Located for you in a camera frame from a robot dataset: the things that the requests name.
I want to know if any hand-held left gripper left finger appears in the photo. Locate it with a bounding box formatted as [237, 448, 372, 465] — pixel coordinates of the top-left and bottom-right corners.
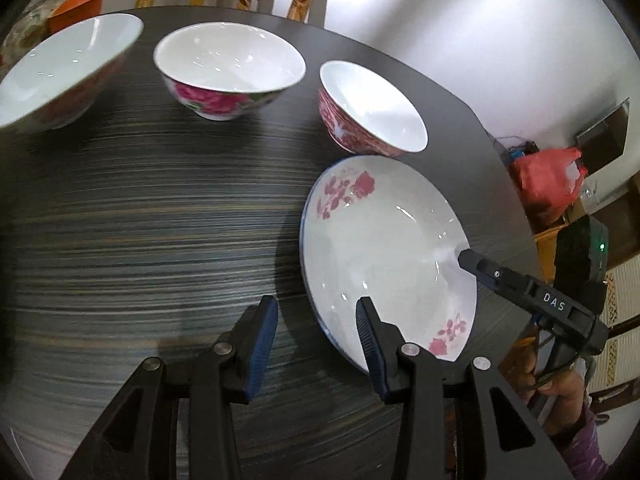
[60, 296, 279, 480]

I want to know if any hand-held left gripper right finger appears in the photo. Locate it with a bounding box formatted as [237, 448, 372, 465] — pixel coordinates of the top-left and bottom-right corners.
[355, 296, 573, 480]

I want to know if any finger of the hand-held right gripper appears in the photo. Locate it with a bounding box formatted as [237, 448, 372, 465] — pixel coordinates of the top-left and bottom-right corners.
[457, 247, 530, 307]

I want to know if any white plate with pink flowers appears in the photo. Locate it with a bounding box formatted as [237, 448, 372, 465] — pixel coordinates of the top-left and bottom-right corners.
[299, 155, 479, 376]

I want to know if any small red patterned bowl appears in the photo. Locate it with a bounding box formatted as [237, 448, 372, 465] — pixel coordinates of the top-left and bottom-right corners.
[318, 60, 429, 157]

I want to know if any white bowl with pink roses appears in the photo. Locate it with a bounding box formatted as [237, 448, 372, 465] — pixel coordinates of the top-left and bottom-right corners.
[153, 22, 307, 122]

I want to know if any large white floral bowl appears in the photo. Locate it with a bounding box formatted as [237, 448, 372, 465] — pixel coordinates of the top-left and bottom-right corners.
[0, 12, 145, 134]

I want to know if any person's right forearm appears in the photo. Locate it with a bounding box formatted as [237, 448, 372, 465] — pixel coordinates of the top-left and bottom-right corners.
[556, 404, 612, 480]

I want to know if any person's right hand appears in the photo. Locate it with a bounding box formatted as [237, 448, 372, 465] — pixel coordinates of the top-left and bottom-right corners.
[517, 344, 587, 437]

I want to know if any wooden cabinet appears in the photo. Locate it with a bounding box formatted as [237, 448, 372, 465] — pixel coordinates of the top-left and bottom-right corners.
[533, 224, 570, 286]

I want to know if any red plastic bag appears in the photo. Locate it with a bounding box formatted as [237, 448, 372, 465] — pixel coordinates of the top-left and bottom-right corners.
[509, 147, 589, 227]

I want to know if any orange cup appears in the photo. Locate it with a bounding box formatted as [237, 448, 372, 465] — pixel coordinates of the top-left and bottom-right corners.
[47, 0, 107, 34]

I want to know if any floral ceramic teapot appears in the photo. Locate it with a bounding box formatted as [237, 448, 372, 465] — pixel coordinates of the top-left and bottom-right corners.
[0, 0, 83, 78]

